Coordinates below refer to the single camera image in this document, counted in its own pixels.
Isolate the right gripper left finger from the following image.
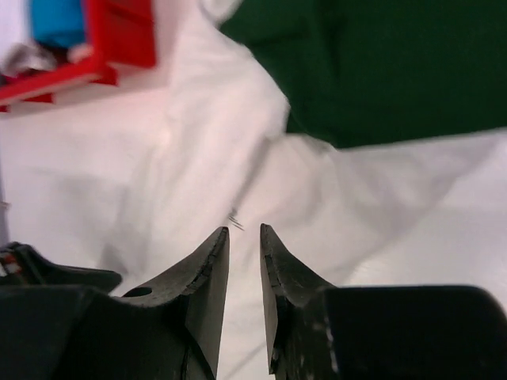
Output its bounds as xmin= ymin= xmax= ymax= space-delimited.
xmin=121 ymin=226 xmax=230 ymax=379

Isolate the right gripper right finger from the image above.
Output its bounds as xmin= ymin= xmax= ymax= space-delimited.
xmin=260 ymin=224 xmax=337 ymax=376

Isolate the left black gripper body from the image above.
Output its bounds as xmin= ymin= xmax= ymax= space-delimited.
xmin=1 ymin=241 xmax=122 ymax=293

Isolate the cream and green t-shirt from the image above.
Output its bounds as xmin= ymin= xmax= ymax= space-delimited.
xmin=0 ymin=0 xmax=507 ymax=286

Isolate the red plastic tray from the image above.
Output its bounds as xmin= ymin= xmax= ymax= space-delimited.
xmin=1 ymin=1 xmax=157 ymax=112

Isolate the blue rolled t-shirt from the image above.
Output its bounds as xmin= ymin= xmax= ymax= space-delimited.
xmin=29 ymin=0 xmax=86 ymax=48

